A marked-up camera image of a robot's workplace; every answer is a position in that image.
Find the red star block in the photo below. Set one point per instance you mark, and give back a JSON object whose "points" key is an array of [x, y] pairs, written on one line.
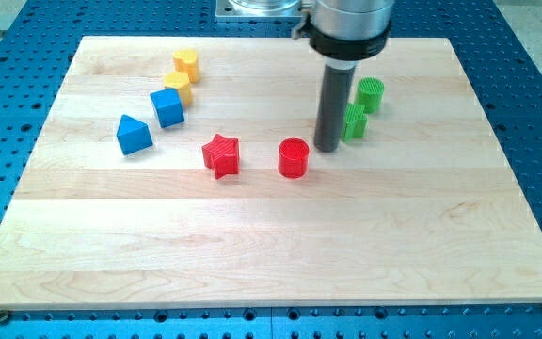
{"points": [[221, 155]]}

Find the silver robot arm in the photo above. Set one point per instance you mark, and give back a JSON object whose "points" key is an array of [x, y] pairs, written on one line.
{"points": [[346, 32]]}

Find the yellow hexagon block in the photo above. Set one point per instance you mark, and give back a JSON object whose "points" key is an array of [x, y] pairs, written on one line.
{"points": [[181, 82]]}

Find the blue cube block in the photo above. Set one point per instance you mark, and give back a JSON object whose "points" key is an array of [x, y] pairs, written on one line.
{"points": [[168, 107]]}

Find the green cylinder block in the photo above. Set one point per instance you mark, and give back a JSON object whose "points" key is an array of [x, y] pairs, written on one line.
{"points": [[369, 94]]}

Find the blue triangular prism block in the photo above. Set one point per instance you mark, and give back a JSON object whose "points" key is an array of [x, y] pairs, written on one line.
{"points": [[133, 135]]}

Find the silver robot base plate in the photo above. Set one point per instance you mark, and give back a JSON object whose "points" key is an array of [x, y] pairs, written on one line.
{"points": [[259, 9]]}

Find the green star block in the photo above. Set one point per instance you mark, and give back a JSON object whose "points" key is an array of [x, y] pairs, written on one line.
{"points": [[355, 122]]}

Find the red cylinder block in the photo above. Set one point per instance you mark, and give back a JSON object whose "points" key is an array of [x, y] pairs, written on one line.
{"points": [[293, 157]]}

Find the blue perforated table plate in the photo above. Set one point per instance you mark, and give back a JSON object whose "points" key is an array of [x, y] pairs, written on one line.
{"points": [[38, 49]]}

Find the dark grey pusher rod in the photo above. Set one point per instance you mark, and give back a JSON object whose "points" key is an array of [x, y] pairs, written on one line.
{"points": [[335, 91]]}

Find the light wooden board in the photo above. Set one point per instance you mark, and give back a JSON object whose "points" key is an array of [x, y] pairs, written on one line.
{"points": [[424, 209]]}

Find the yellow heart block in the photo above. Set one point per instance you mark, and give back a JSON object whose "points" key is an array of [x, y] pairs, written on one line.
{"points": [[187, 61]]}

